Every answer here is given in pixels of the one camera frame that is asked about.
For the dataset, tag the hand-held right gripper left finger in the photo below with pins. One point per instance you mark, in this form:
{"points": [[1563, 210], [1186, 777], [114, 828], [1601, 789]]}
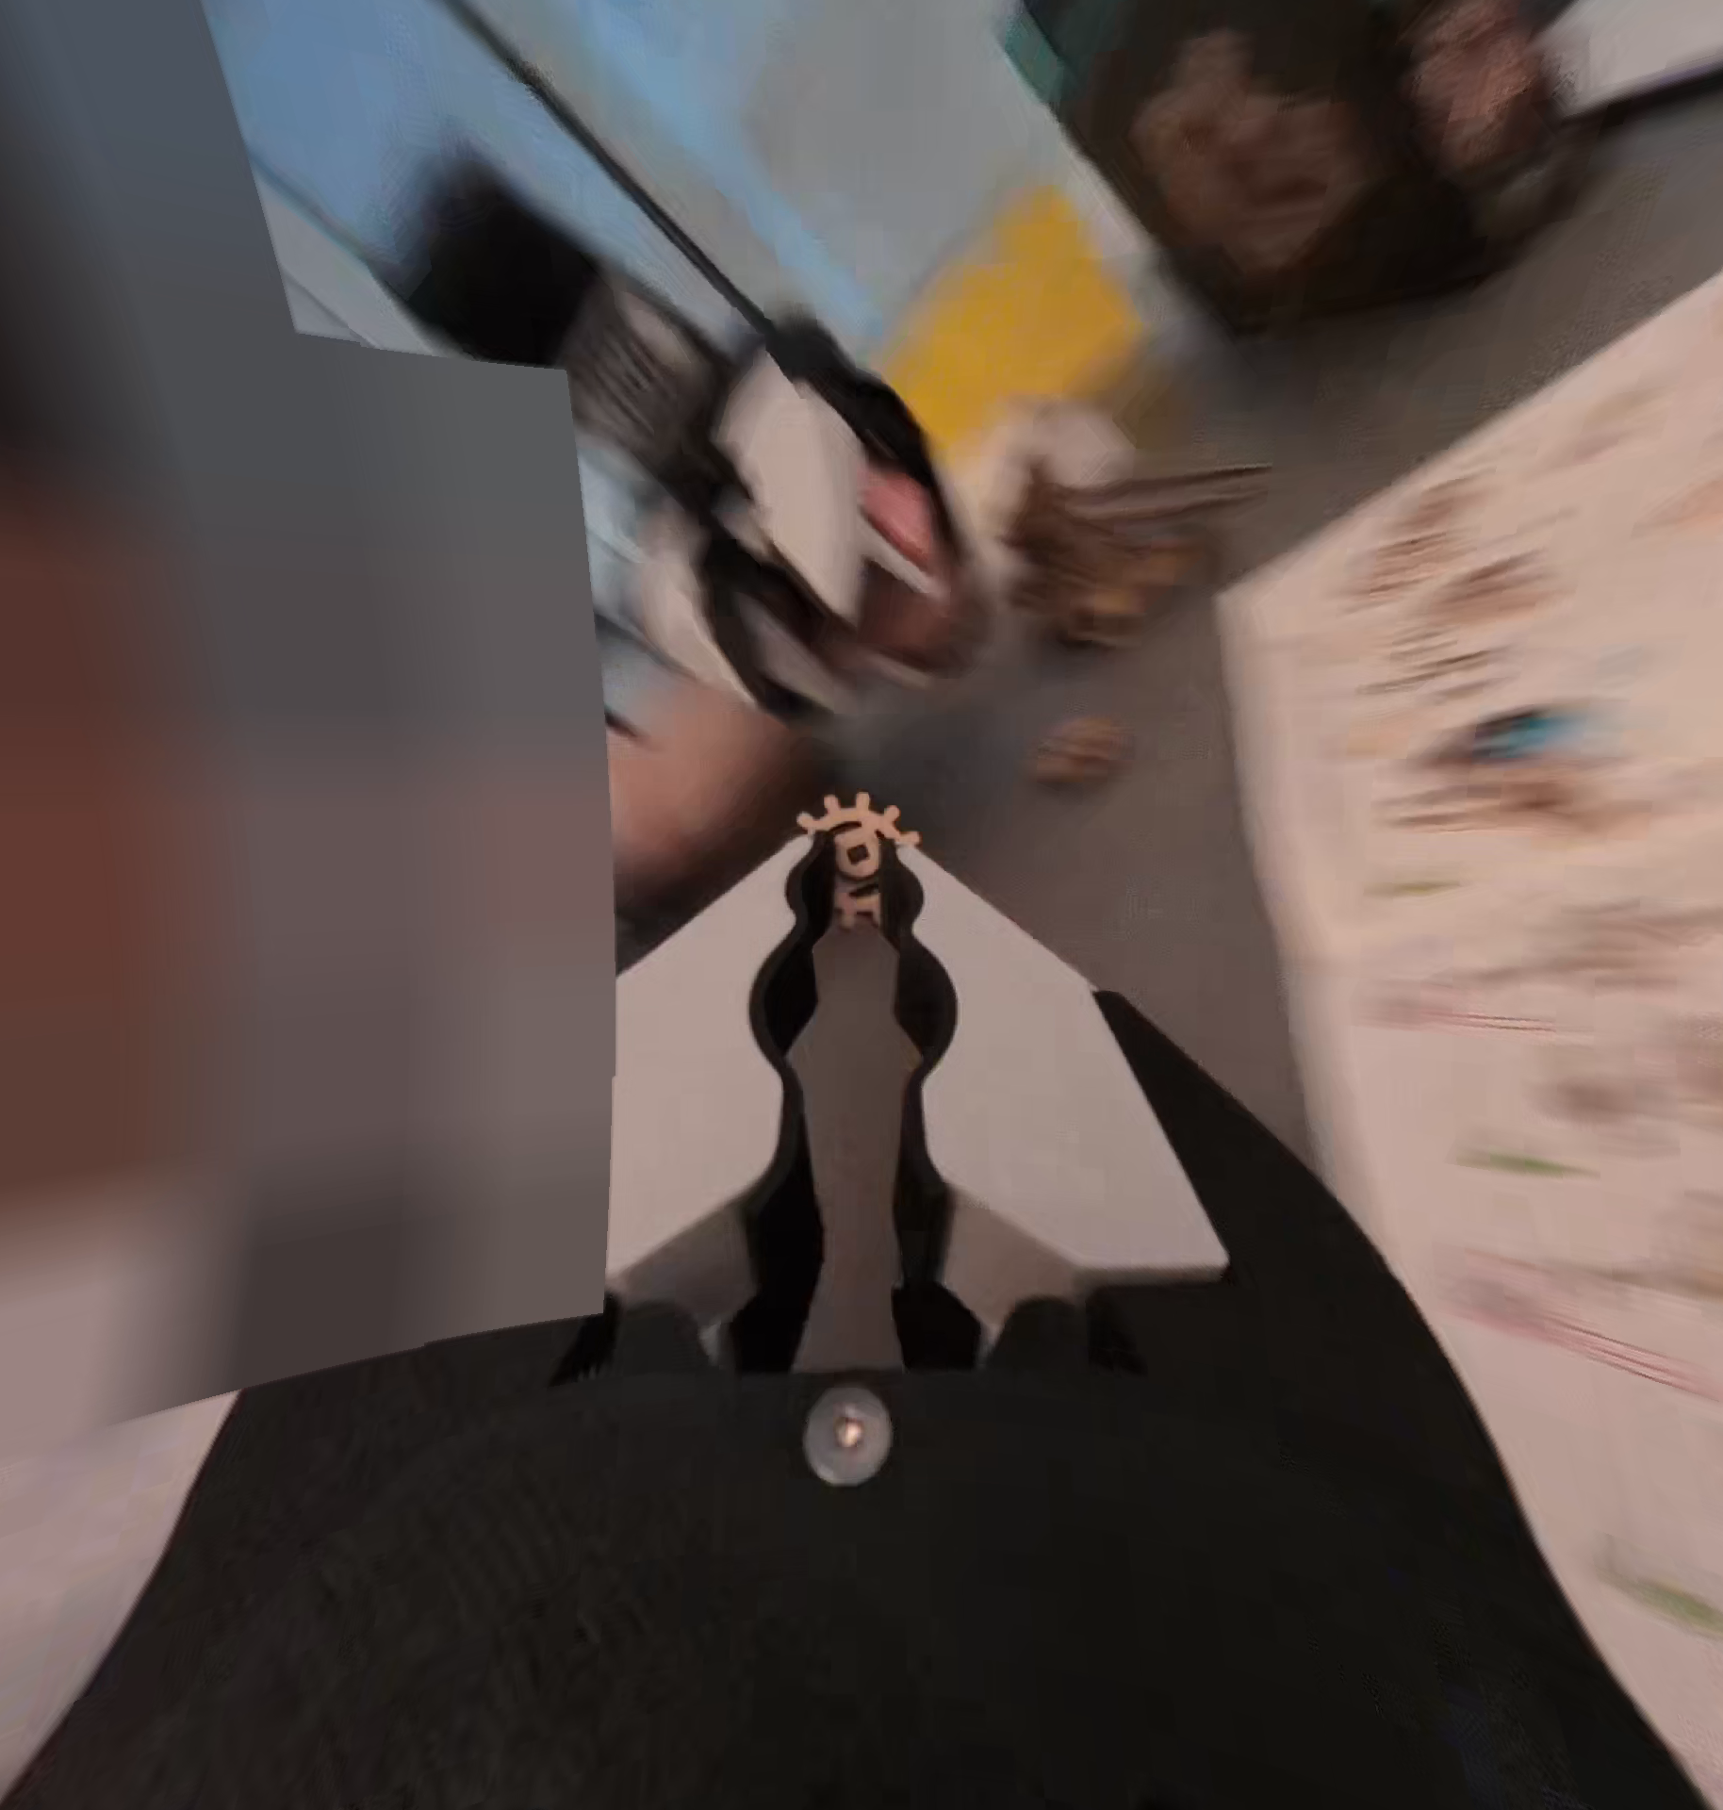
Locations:
{"points": [[677, 1104]]}

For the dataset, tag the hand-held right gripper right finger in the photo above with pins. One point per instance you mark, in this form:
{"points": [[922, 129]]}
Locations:
{"points": [[1059, 1132]]}

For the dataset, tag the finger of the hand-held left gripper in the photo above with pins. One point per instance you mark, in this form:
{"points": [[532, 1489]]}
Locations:
{"points": [[805, 482], [902, 559]]}

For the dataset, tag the wooden gear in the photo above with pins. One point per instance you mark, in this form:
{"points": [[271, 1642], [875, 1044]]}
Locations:
{"points": [[857, 850], [1082, 751]]}

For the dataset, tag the person's left forearm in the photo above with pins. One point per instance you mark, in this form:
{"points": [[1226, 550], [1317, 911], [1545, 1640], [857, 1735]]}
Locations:
{"points": [[691, 806]]}

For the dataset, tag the partly built wooden model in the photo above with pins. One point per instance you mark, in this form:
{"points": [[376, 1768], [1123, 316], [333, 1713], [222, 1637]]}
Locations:
{"points": [[1116, 553]]}

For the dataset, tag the person's left hand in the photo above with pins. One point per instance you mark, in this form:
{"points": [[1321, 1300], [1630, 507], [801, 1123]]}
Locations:
{"points": [[898, 516]]}

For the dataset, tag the yellow plastic bin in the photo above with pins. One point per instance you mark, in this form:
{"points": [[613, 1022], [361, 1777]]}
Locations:
{"points": [[1017, 311]]}

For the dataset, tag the illustrated instruction booklet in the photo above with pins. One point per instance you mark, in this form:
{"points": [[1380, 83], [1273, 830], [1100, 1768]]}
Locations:
{"points": [[1511, 991]]}

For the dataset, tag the black and teal product box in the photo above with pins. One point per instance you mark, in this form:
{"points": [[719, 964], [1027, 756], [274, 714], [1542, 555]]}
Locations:
{"points": [[1299, 143]]}

